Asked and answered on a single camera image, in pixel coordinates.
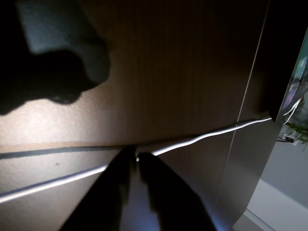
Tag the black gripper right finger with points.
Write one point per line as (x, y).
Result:
(173, 204)

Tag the television screen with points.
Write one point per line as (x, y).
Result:
(297, 84)

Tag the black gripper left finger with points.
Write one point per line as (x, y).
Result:
(106, 199)

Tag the green plant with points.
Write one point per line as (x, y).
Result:
(299, 131)

